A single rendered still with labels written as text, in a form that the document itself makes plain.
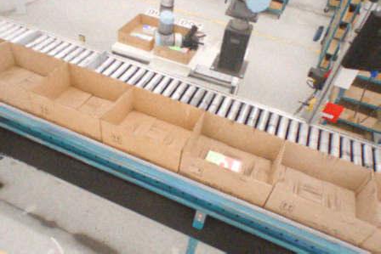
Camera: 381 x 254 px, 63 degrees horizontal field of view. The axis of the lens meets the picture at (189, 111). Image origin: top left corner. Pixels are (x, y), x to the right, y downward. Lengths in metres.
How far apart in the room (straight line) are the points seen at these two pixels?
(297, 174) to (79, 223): 1.46
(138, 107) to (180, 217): 0.61
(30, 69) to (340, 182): 1.77
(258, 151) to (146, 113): 0.62
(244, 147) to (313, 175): 0.35
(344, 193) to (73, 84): 1.50
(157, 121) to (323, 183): 0.87
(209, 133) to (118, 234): 1.03
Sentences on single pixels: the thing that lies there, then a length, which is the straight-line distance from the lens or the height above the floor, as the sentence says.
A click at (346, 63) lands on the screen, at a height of 1.28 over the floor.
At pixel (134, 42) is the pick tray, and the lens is 2.47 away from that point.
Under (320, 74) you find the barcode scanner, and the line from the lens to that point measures 1.99.
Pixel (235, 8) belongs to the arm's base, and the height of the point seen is 1.22.
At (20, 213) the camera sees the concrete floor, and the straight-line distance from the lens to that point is 2.47.
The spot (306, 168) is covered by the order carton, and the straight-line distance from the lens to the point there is 1.60.
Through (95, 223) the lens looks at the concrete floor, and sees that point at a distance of 2.32.
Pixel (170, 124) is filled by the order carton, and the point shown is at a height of 0.88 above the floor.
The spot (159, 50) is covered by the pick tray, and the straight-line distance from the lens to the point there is 2.38.
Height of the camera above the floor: 2.03
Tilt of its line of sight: 41 degrees down
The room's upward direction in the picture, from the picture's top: 10 degrees clockwise
